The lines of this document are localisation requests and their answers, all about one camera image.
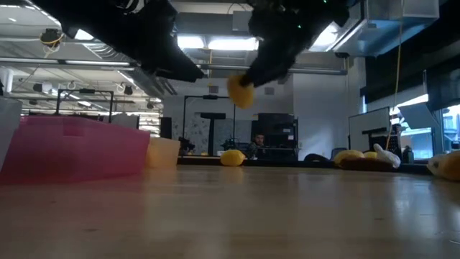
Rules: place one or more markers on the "black cabinet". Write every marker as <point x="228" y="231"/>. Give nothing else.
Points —
<point x="278" y="129"/>

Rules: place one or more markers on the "grey tilted screen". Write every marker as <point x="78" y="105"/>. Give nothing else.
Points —
<point x="418" y="117"/>

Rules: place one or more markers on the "rectangular metal ceiling duct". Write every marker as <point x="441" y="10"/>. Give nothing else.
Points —
<point x="395" y="32"/>

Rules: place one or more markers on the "person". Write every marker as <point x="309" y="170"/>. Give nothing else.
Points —
<point x="257" y="144"/>

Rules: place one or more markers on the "ceiling light panel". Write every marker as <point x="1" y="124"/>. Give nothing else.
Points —
<point x="192" y="42"/>
<point x="231" y="44"/>

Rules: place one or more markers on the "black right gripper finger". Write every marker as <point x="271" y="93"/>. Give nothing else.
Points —
<point x="267" y="66"/>

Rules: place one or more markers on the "pale yellow lemon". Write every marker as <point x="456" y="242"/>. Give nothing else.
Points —
<point x="348" y="155"/>

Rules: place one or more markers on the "whiteboard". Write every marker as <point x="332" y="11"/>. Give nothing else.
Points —
<point x="368" y="122"/>

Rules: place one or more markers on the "orange plastic basket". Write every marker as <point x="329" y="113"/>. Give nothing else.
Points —
<point x="163" y="153"/>

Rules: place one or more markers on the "dark bottle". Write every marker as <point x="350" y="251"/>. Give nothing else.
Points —
<point x="408" y="155"/>

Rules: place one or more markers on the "grey wall vent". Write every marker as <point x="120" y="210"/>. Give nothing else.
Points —
<point x="269" y="91"/>
<point x="213" y="89"/>

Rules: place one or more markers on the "pink plastic basket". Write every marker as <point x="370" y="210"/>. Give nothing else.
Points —
<point x="72" y="151"/>

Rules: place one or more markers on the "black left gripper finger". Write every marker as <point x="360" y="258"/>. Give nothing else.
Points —
<point x="176" y="70"/>

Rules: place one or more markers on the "black speaker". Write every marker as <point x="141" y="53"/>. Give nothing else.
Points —
<point x="165" y="127"/>

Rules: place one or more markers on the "dark office chair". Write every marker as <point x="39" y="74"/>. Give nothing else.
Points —
<point x="316" y="157"/>

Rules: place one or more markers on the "black station frame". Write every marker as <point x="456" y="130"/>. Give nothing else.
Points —
<point x="84" y="91"/>
<point x="210" y="116"/>

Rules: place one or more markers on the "grey ceiling pipe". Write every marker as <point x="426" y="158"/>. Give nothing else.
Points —
<point x="90" y="63"/>

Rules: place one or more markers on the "grey ceiling box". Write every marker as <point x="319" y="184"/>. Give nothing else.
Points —
<point x="240" y="21"/>

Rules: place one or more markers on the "black metal table frame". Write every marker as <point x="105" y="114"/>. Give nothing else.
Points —
<point x="287" y="163"/>

